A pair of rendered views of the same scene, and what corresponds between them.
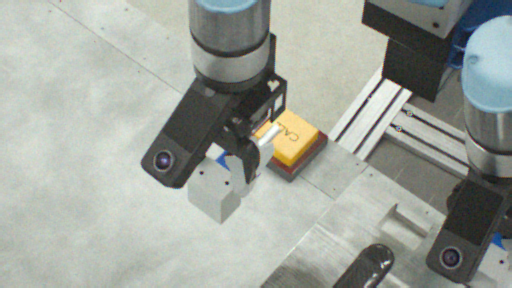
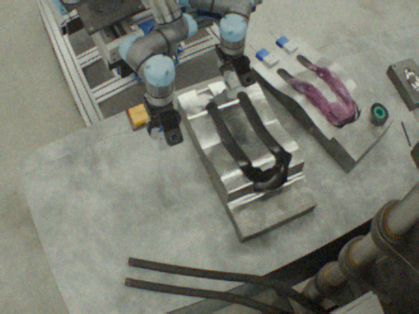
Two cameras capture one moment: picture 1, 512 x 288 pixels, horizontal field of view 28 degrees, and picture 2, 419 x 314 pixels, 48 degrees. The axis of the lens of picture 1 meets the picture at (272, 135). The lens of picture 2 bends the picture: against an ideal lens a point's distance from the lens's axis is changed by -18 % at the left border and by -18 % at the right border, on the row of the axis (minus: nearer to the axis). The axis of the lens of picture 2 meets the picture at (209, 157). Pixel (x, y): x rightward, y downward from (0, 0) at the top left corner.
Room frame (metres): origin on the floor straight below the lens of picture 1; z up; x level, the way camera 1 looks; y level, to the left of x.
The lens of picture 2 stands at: (0.18, 0.68, 2.45)
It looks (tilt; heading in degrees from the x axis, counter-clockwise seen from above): 65 degrees down; 294
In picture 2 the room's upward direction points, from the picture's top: 6 degrees clockwise
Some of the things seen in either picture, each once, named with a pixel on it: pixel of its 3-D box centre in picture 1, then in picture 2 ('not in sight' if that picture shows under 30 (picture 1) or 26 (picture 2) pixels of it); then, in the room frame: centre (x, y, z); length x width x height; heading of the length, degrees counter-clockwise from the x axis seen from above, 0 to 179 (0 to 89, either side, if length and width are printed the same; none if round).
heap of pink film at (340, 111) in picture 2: not in sight; (326, 91); (0.25, -0.40, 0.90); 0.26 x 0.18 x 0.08; 161
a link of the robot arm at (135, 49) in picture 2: not in sight; (143, 50); (0.71, 0.00, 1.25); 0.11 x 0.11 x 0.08; 70
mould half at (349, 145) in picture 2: not in sight; (325, 96); (0.24, -0.41, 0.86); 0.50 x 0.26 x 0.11; 161
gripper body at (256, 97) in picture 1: (234, 88); (159, 104); (0.63, 0.04, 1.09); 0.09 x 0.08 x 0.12; 144
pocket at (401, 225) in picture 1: (404, 232); (204, 95); (0.60, -0.16, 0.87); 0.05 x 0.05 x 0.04; 54
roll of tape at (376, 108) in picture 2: not in sight; (378, 114); (0.04, -0.41, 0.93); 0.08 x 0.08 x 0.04
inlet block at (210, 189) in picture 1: (241, 163); (159, 126); (0.64, 0.03, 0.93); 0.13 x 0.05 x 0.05; 144
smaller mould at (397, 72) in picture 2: not in sight; (411, 83); (-0.07, -0.73, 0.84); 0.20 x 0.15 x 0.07; 144
